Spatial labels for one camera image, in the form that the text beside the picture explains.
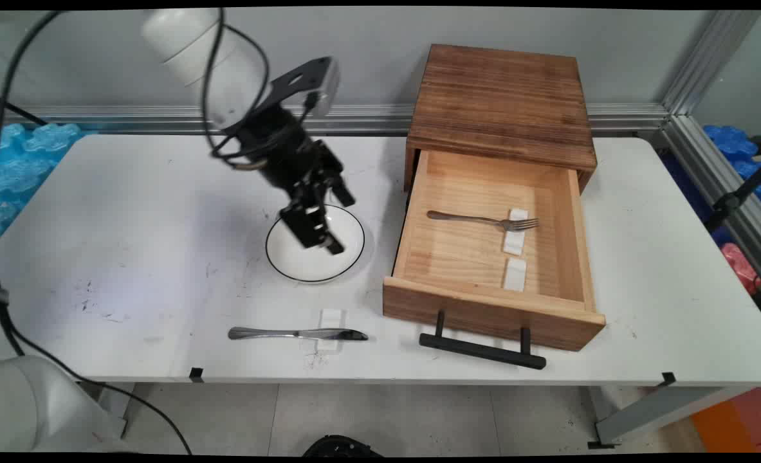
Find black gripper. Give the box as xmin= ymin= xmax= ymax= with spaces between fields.
xmin=226 ymin=106 xmax=357 ymax=256

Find silver table knife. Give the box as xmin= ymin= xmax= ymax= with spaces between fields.
xmin=228 ymin=327 xmax=369 ymax=342

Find white plate with black rim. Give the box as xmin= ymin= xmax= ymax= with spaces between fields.
xmin=265 ymin=204 xmax=366 ymax=284

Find white cutlery rest block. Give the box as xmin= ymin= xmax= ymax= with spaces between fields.
xmin=502 ymin=208 xmax=529 ymax=256
xmin=316 ymin=309 xmax=344 ymax=352
xmin=503 ymin=258 xmax=527 ymax=293

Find silver fork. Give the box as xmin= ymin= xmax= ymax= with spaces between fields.
xmin=426 ymin=210 xmax=540 ymax=233

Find light wooden drawer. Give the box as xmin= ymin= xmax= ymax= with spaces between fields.
xmin=382 ymin=150 xmax=607 ymax=352

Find dark wooden cabinet shell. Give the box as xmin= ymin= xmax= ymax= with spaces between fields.
xmin=403 ymin=44 xmax=598 ymax=194

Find black round floor object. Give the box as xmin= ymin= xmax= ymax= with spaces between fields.
xmin=303 ymin=435 xmax=385 ymax=458

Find grey table leg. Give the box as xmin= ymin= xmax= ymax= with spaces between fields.
xmin=588 ymin=385 xmax=760 ymax=449
xmin=81 ymin=382 xmax=138 ymax=439

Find blue foam padding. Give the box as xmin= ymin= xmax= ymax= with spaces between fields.
xmin=0 ymin=122 xmax=86 ymax=243
xmin=704 ymin=124 xmax=761 ymax=217

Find black tripod stand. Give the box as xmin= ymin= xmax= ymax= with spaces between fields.
xmin=704 ymin=154 xmax=761 ymax=233

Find pink foam piece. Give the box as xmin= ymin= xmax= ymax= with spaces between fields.
xmin=721 ymin=242 xmax=761 ymax=296

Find orange box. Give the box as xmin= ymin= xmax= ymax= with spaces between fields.
xmin=690 ymin=387 xmax=761 ymax=453

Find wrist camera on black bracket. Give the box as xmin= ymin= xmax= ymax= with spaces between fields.
xmin=268 ymin=56 xmax=342 ymax=118

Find black camera cable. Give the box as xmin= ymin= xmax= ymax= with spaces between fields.
xmin=201 ymin=8 xmax=320 ymax=163

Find black drawer handle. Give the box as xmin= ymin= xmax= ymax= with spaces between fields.
xmin=419 ymin=311 xmax=547 ymax=370

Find long aluminium frame rail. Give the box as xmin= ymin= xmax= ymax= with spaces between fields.
xmin=0 ymin=103 xmax=670 ymax=138

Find short aluminium frame rail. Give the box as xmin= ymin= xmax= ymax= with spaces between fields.
xmin=658 ymin=114 xmax=761 ymax=291

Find aluminium frame post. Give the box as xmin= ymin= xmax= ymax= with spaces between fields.
xmin=660 ymin=10 xmax=761 ymax=118

